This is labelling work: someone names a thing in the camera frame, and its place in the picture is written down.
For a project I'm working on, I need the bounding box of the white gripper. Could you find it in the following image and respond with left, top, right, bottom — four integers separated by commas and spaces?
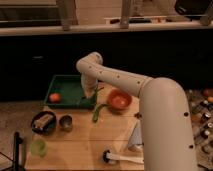
81, 74, 98, 92

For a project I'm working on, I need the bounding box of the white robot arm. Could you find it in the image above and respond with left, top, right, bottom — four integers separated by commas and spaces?
76, 52, 198, 171

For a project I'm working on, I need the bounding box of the green plastic tray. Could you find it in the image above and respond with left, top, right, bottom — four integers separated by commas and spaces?
44, 75, 97, 109

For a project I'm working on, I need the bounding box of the red bowl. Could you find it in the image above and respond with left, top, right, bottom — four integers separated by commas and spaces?
107, 89, 132, 110

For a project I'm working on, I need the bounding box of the orange fruit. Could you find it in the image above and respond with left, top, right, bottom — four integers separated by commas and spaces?
49, 93, 61, 103

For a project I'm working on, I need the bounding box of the green chili pepper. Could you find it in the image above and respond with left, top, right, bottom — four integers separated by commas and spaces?
92, 104, 108, 123

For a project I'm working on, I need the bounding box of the small metal cup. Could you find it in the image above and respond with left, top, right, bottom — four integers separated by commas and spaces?
59, 115, 72, 131

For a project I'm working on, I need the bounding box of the black bowl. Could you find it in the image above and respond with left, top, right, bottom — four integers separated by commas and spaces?
31, 111, 56, 135

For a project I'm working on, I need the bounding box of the wooden table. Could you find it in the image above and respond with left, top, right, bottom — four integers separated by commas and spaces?
24, 82, 148, 171

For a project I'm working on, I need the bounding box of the wrapped snack bar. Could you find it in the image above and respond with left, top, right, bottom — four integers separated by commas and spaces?
34, 114, 53, 130

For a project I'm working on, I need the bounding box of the grey paper bag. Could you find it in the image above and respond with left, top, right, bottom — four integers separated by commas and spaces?
127, 121, 143, 152

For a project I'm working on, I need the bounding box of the white dish brush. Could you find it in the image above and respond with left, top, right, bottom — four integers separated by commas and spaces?
102, 150, 144, 164

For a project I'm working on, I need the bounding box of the green plastic cup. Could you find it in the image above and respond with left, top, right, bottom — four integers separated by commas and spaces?
30, 139, 47, 157

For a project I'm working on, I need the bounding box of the black stand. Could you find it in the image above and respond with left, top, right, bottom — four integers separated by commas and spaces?
1, 132, 25, 171

